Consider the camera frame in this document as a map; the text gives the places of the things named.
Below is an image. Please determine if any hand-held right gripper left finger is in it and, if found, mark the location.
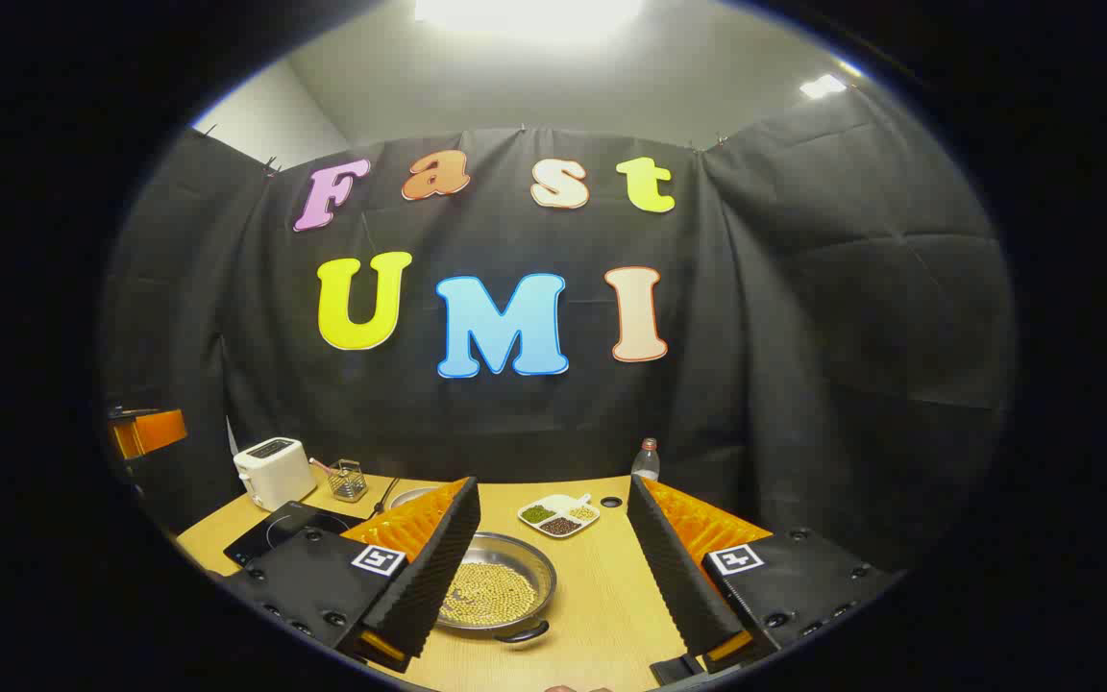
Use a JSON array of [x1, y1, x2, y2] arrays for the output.
[[217, 476, 482, 674]]

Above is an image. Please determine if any stainless steel pot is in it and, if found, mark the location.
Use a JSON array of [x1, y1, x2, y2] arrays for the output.
[[433, 531, 559, 643]]

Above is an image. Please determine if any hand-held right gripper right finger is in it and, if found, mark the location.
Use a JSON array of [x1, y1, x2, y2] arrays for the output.
[[627, 473, 905, 685]]

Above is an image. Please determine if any white toaster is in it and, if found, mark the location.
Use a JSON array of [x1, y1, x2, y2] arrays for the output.
[[233, 437, 317, 512]]

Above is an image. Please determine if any small wire basket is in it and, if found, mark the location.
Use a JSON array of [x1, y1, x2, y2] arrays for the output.
[[328, 459, 369, 504]]

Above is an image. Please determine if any pile of soybeans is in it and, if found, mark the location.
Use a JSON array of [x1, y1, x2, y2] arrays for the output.
[[440, 562, 540, 628]]

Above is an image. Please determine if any black backdrop cloth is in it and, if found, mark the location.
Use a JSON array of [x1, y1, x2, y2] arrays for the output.
[[97, 91, 1016, 578]]

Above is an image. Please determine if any black induction cooktop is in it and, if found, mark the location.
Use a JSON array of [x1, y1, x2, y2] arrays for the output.
[[223, 500, 367, 568]]

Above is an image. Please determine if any white divided dish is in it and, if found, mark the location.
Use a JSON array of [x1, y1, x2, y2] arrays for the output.
[[517, 493, 601, 539]]

